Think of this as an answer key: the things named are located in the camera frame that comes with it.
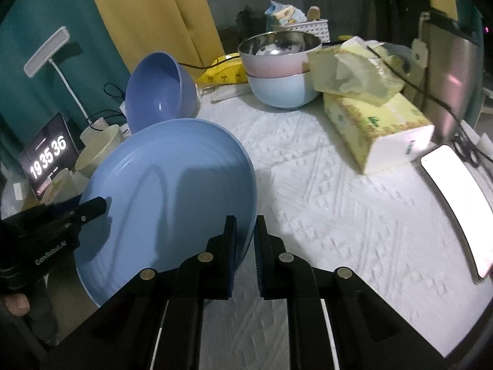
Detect cream bowl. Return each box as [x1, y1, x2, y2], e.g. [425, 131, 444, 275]
[74, 125, 124, 179]

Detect silver pink appliance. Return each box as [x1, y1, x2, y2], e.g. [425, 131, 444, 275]
[404, 10, 482, 144]

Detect teal curtain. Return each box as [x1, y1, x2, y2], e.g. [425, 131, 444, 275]
[1, 0, 129, 174]

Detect tablet showing clock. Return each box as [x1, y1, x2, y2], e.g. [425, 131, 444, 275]
[20, 113, 79, 200]

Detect light blue plate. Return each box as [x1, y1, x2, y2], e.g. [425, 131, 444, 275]
[74, 119, 257, 306]

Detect yellow curtain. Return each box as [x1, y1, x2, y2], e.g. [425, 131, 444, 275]
[94, 0, 224, 79]

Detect smartphone with lit screen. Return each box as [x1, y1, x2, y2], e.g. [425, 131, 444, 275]
[419, 145, 492, 279]

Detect pink steel-lined bowl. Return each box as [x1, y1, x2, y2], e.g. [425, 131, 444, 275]
[238, 31, 323, 79]

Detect white desk lamp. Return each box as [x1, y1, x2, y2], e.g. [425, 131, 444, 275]
[23, 26, 109, 146]

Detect dark chair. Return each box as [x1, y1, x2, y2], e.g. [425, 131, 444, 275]
[301, 0, 367, 41]

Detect white perforated basket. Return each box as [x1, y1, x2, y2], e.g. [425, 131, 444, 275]
[271, 19, 331, 43]

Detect light blue bowl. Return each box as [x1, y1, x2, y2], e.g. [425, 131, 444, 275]
[247, 72, 320, 109]

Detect yellow tissue pack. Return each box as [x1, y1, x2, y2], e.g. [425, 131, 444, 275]
[308, 37, 434, 175]

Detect blue snack packet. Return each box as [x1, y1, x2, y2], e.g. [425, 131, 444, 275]
[264, 0, 307, 26]

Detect dark blue bowl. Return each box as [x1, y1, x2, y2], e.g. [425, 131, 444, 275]
[125, 52, 197, 134]

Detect black cable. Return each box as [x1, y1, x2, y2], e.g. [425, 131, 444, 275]
[367, 45, 482, 169]

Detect yellow duck wipes pack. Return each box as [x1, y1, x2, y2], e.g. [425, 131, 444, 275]
[197, 53, 247, 85]

